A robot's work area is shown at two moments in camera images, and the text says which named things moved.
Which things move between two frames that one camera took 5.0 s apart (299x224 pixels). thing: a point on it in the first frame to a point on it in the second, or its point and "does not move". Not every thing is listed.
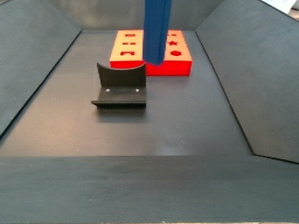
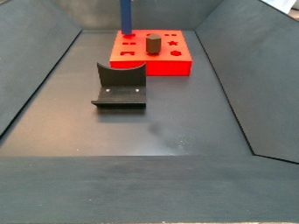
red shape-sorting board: [127, 54] does not move
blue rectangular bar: [156, 15] to [126, 17]
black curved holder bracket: [123, 87] does not move
